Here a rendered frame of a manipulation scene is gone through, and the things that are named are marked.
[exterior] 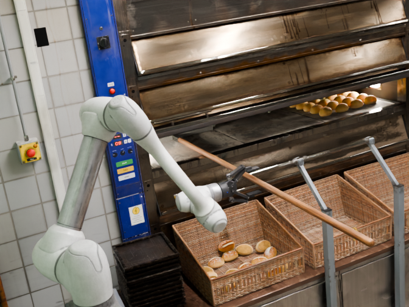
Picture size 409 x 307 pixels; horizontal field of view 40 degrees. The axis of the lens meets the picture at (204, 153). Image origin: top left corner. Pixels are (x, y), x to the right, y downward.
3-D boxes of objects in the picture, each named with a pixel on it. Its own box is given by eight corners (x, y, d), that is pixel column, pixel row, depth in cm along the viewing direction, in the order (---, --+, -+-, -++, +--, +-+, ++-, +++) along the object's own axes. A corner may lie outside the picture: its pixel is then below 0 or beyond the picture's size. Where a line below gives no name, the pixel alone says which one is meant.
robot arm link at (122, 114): (158, 119, 228) (136, 116, 236) (134, 88, 216) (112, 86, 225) (140, 144, 222) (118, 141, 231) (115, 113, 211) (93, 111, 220)
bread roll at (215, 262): (222, 261, 324) (221, 252, 322) (226, 266, 318) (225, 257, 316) (206, 265, 321) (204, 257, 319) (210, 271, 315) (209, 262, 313)
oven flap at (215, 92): (145, 125, 296) (136, 88, 296) (405, 64, 364) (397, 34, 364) (148, 124, 292) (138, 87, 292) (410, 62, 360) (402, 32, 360)
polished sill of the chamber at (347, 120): (149, 175, 312) (148, 169, 310) (399, 108, 380) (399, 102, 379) (153, 178, 306) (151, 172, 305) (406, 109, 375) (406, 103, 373)
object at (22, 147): (19, 161, 273) (14, 141, 270) (40, 156, 277) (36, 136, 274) (22, 165, 267) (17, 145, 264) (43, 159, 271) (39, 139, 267)
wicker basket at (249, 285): (176, 268, 325) (169, 224, 316) (260, 239, 346) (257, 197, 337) (213, 308, 282) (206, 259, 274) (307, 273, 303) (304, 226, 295)
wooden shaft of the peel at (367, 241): (376, 247, 203) (376, 239, 202) (369, 249, 202) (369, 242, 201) (182, 141, 351) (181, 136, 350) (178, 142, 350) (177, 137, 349)
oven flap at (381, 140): (160, 216, 313) (150, 180, 313) (406, 141, 380) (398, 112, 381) (162, 216, 309) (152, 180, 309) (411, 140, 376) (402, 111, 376)
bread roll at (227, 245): (230, 239, 329) (233, 236, 324) (235, 249, 326) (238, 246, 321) (215, 244, 325) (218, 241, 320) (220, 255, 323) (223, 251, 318)
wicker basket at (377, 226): (265, 238, 346) (262, 197, 337) (338, 212, 368) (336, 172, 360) (314, 271, 304) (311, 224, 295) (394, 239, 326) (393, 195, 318)
